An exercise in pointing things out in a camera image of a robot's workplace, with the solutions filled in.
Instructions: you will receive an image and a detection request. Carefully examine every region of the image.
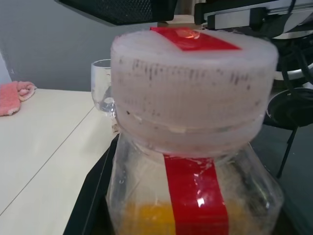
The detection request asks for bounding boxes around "clear plastic bottle red tape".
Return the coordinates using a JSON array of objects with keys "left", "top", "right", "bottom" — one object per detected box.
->
[{"left": 105, "top": 26, "right": 285, "bottom": 235}]

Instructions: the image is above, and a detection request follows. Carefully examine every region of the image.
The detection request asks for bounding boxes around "clear wine glass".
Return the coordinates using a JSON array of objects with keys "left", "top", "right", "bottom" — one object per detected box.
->
[{"left": 90, "top": 59, "right": 118, "bottom": 118}]

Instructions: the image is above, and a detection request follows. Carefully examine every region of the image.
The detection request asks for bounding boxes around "pink fluffy cloth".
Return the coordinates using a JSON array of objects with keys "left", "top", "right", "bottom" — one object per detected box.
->
[{"left": 0, "top": 81, "right": 38, "bottom": 117}]

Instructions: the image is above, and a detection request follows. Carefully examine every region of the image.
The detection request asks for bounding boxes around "black mesh panel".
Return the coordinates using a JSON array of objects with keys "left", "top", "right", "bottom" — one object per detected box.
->
[{"left": 54, "top": 0, "right": 177, "bottom": 26}]

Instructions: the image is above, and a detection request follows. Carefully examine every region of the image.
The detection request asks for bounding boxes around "black cable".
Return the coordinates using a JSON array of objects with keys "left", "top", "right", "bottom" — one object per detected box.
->
[{"left": 278, "top": 36, "right": 313, "bottom": 95}]

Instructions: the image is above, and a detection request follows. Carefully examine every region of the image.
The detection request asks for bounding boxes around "black chair frame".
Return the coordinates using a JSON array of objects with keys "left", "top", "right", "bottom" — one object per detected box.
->
[{"left": 267, "top": 87, "right": 313, "bottom": 179}]

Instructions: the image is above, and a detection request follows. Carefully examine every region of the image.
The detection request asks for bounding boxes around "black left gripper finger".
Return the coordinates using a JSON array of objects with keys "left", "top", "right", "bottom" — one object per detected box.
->
[{"left": 63, "top": 136, "right": 119, "bottom": 235}]

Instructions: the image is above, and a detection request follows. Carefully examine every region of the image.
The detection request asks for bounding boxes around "black metal equipment frame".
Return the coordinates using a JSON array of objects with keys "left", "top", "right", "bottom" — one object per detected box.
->
[{"left": 194, "top": 0, "right": 313, "bottom": 40}]

